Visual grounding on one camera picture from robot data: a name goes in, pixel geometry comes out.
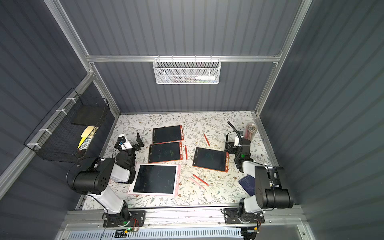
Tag red tablet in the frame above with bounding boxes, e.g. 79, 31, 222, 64
148, 142, 183, 164
153, 125, 184, 144
192, 148, 229, 173

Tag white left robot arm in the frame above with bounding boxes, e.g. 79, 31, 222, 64
66, 134, 144, 227

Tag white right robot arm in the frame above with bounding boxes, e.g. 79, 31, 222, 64
226, 134, 294, 221

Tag pink white writing tablet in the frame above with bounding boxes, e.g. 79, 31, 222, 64
127, 164, 181, 197

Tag pink stylus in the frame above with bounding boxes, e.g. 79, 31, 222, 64
190, 177, 207, 191

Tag clear cup of pencils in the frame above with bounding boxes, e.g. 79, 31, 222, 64
244, 123, 258, 141

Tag dark blue notebook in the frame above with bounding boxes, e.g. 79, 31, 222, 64
238, 175, 255, 196

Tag yellow sticky notes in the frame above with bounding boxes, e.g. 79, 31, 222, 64
78, 126, 98, 149

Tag white marker in basket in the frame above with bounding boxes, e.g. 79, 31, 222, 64
194, 76, 216, 82

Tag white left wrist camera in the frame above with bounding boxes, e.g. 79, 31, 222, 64
116, 134, 133, 151

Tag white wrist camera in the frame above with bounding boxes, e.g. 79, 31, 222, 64
234, 136, 242, 148
116, 134, 133, 151

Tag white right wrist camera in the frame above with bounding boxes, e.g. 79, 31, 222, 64
234, 136, 242, 148

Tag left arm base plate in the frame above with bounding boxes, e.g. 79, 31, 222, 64
103, 211, 146, 228

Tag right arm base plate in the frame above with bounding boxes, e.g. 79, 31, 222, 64
221, 208, 265, 225

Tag black wire wall basket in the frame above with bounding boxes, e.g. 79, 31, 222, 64
24, 89, 110, 163

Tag white wire mesh basket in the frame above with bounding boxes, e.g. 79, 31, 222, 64
153, 58, 222, 85

